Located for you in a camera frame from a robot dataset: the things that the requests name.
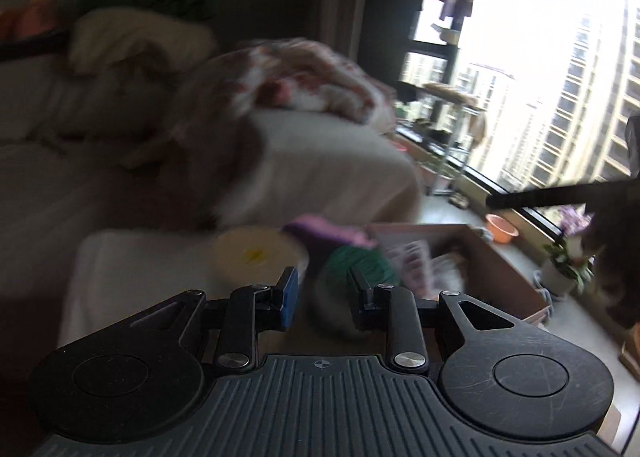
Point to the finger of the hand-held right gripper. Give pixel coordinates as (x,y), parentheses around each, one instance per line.
(550,194)

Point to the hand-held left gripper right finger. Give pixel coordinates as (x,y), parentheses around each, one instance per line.
(361,304)

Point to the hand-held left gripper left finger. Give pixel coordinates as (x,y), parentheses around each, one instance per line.
(288,299)

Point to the pink cardboard box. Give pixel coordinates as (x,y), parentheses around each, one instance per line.
(500,282)

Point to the green plush toy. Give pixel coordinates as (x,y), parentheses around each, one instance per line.
(335,282)

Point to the purple flowers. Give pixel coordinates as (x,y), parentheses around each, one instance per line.
(574,221)

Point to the potted green plant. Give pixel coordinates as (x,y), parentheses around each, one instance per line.
(565,267)

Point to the orange plastic basin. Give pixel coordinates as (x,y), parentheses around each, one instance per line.
(501,229)

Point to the printed sticker sheet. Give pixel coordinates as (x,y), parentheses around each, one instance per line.
(420,257)

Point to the metal shelf rack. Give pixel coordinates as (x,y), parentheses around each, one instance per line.
(452,137)

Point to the bed with grey sheet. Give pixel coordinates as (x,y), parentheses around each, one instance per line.
(310,162)

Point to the floral blanket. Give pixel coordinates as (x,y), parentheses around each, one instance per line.
(300,77)

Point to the beige pillow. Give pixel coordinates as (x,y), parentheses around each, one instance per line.
(135,42)

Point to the orange plush toy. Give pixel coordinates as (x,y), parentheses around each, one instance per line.
(30,17)

